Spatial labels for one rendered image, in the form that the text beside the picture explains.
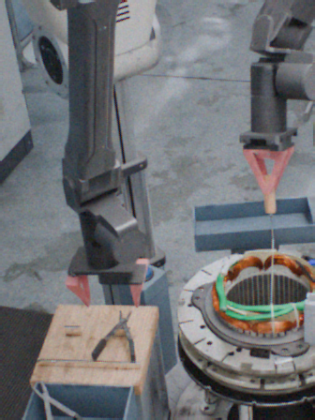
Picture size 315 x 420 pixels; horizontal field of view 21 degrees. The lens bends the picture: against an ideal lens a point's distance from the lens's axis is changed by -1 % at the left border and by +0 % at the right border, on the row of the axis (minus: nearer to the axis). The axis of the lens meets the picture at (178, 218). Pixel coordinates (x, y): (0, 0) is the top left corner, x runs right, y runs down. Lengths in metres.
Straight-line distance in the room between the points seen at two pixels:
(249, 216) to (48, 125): 2.79
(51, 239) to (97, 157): 2.45
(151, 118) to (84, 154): 3.25
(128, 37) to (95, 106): 0.49
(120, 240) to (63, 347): 0.34
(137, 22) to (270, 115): 0.40
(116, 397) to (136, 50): 0.64
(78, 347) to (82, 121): 0.49
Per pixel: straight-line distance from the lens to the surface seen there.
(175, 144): 4.20
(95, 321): 1.58
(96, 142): 1.20
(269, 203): 1.38
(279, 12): 1.34
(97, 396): 1.47
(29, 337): 3.19
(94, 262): 1.36
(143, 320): 1.56
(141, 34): 1.65
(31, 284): 3.45
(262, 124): 1.34
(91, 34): 1.08
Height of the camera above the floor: 2.09
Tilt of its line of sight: 35 degrees down
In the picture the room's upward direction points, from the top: 6 degrees counter-clockwise
